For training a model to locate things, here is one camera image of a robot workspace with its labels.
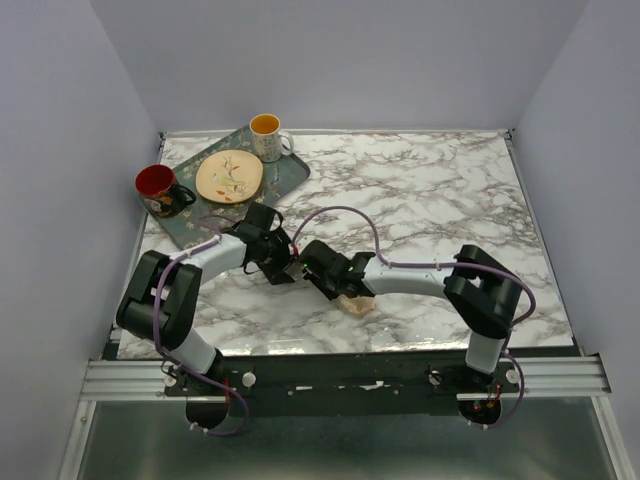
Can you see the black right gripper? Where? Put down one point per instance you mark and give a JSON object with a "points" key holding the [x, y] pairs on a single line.
{"points": [[328, 293]]}

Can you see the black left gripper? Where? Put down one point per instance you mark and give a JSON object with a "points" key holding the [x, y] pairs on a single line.
{"points": [[275, 273]]}

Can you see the peach cloth napkin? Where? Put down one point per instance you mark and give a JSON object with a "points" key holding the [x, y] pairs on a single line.
{"points": [[357, 307]]}

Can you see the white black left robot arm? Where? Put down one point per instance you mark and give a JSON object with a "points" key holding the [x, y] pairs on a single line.
{"points": [[159, 302]]}

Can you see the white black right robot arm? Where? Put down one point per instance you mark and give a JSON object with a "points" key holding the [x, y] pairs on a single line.
{"points": [[482, 291]]}

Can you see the white mug yellow inside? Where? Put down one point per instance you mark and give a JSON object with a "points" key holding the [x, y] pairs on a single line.
{"points": [[270, 142]]}

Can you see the black mug red inside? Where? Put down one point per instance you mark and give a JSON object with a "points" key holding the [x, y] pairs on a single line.
{"points": [[161, 193]]}

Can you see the cream bird plate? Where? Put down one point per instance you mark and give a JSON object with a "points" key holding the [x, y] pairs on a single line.
{"points": [[229, 177]]}

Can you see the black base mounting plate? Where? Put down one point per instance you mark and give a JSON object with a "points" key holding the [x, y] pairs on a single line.
{"points": [[436, 383]]}

